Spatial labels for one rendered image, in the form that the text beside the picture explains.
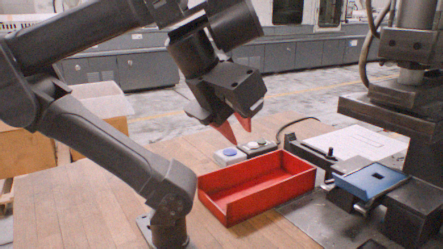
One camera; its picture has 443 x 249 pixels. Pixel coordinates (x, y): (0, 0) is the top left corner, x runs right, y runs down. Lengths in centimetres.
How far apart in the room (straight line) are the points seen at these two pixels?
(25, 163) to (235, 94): 240
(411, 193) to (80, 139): 58
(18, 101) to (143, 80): 454
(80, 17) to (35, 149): 221
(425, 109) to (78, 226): 67
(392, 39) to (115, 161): 48
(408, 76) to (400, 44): 6
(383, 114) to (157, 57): 458
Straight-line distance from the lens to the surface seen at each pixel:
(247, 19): 39
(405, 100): 55
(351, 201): 68
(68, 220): 71
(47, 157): 264
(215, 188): 70
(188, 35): 40
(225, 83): 37
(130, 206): 70
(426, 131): 56
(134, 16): 40
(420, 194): 66
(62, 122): 48
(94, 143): 48
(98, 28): 43
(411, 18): 56
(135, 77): 495
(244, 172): 73
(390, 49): 57
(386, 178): 68
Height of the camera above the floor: 130
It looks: 22 degrees down
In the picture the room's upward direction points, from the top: straight up
